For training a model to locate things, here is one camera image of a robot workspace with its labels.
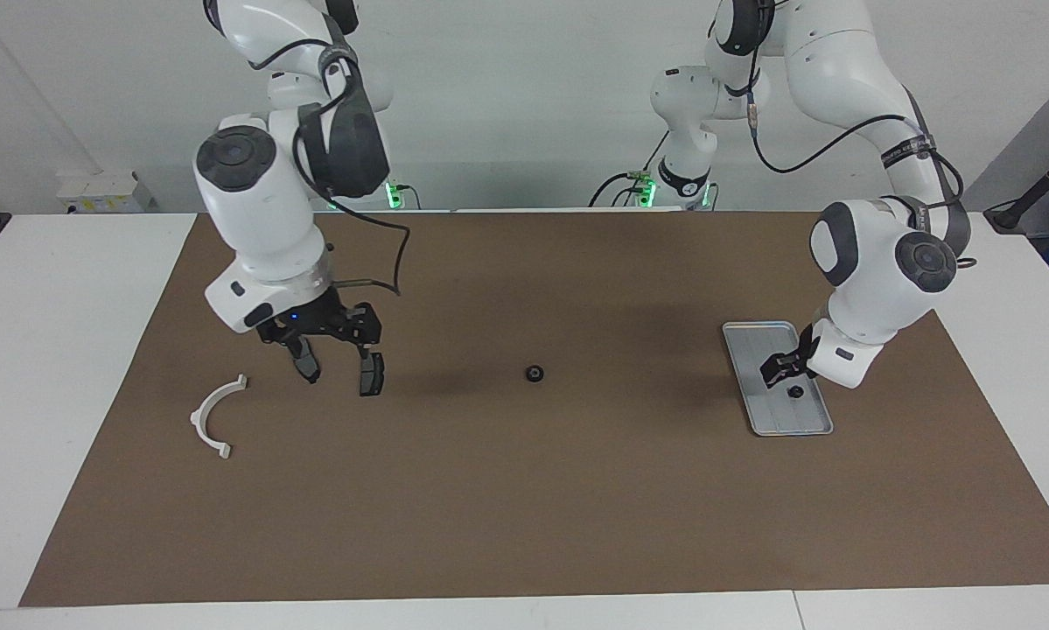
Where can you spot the white wall box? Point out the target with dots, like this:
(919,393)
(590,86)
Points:
(104,192)

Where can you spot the white semicircular bracket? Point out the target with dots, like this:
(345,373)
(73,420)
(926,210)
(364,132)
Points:
(202,420)

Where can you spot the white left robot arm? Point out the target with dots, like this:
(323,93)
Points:
(883,289)

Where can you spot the brown table mat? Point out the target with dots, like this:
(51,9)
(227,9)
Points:
(524,490)

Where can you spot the short dark brake pad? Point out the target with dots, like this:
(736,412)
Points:
(372,378)

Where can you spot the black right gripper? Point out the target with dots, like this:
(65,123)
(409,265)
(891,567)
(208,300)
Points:
(323,322)

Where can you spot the silver metal tray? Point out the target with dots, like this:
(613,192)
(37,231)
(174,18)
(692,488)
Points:
(782,416)

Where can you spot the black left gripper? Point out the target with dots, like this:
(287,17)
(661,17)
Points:
(802,354)

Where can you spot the large black bearing gear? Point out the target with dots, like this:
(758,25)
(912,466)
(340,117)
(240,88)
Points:
(534,374)

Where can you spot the long dark brake pad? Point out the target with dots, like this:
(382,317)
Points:
(311,368)

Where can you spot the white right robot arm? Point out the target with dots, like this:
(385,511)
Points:
(253,210)

